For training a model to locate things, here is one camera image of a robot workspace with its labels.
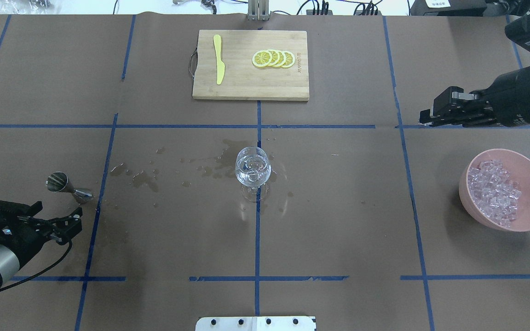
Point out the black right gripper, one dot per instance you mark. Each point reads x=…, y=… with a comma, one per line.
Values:
x=517, y=98

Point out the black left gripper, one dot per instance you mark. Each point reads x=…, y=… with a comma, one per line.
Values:
x=20, y=238

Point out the steel double jigger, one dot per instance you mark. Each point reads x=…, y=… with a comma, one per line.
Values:
x=58, y=182

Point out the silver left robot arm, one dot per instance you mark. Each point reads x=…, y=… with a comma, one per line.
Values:
x=9, y=268

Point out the clear ice cubes pile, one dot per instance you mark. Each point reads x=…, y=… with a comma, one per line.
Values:
x=494, y=192

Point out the clear wine glass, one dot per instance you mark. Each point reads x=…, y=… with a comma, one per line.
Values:
x=253, y=171

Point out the pink plastic bowl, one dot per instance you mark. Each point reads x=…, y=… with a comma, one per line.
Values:
x=519, y=166

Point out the bamboo cutting board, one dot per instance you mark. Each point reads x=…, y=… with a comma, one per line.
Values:
x=244, y=81

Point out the yellow plastic knife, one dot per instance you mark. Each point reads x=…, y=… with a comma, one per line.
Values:
x=219, y=63

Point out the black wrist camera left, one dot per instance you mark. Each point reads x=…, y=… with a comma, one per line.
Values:
x=10, y=211

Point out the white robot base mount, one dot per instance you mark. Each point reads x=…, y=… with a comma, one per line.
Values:
x=257, y=323

